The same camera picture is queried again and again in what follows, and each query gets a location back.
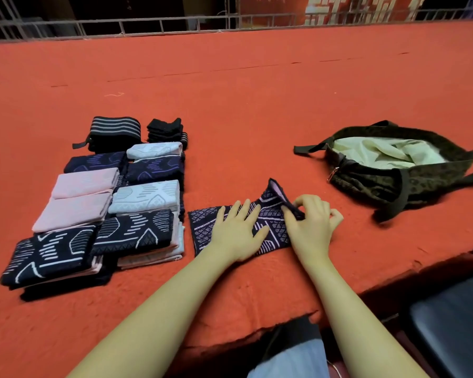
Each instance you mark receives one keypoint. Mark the person's left hand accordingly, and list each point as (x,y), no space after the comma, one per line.
(236,236)

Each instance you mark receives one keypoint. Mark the person's right hand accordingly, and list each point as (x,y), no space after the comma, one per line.
(315,232)

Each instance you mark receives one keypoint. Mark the single purple black sock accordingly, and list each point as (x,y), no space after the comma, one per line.
(203,224)

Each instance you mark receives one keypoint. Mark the single black white-patterned sock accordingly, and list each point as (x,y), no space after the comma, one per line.
(134,230)

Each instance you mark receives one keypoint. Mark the single navy striped sock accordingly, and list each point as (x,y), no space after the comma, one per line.
(154,170)

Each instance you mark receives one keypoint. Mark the single navy blue-lined sock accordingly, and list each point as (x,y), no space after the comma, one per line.
(94,161)

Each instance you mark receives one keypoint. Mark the single navy purple-cuffed sock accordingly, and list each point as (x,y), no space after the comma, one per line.
(67,293)

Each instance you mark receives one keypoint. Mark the single black white-lined sock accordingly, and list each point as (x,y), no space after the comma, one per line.
(47,256)

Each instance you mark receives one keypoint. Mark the person's right forearm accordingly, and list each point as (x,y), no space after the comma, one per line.
(366,326)

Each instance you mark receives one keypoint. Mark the person's left forearm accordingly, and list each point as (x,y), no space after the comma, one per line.
(146,326)

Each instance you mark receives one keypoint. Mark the person's pale blue clothing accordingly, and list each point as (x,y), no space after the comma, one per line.
(292,362)

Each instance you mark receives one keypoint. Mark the dark grey seat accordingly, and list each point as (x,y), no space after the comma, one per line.
(449,326)

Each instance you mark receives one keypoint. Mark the red banner with white print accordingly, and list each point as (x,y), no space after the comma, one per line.
(280,5)

